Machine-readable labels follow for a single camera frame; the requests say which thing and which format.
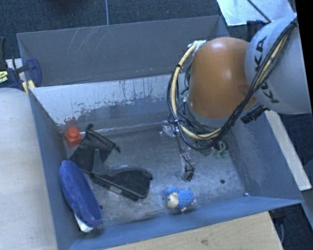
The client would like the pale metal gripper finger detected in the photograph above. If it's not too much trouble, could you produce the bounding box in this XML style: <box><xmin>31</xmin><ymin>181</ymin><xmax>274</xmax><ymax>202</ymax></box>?
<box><xmin>173</xmin><ymin>152</ymin><xmax>198</xmax><ymax>184</ymax></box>
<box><xmin>160</xmin><ymin>119</ymin><xmax>181</xmax><ymax>139</ymax></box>

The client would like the blue toy sheep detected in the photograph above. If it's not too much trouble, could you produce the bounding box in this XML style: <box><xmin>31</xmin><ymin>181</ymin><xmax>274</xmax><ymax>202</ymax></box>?
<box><xmin>163</xmin><ymin>182</ymin><xmax>198</xmax><ymax>216</ymax></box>

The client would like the grey metal bin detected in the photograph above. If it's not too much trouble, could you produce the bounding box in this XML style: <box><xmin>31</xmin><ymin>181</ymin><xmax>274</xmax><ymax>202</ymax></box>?
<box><xmin>15</xmin><ymin>0</ymin><xmax>308</xmax><ymax>250</ymax></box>

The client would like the black fabric pouch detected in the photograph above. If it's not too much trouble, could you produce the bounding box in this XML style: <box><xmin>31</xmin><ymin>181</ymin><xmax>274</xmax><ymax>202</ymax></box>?
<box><xmin>65</xmin><ymin>115</ymin><xmax>157</xmax><ymax>212</ymax></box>

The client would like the red toy brick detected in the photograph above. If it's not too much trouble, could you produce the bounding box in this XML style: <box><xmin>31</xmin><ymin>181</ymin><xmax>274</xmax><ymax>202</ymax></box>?
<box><xmin>63</xmin><ymin>125</ymin><xmax>84</xmax><ymax>149</ymax></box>

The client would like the blue fuzzy slipper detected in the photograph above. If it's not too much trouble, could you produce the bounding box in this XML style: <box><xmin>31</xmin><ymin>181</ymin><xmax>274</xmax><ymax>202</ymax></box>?
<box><xmin>56</xmin><ymin>155</ymin><xmax>106</xmax><ymax>236</ymax></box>

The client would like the black cylinder on white bracket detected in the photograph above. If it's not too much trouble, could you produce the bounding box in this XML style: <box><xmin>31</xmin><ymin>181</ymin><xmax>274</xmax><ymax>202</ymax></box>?
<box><xmin>238</xmin><ymin>103</ymin><xmax>271</xmax><ymax>126</ymax></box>

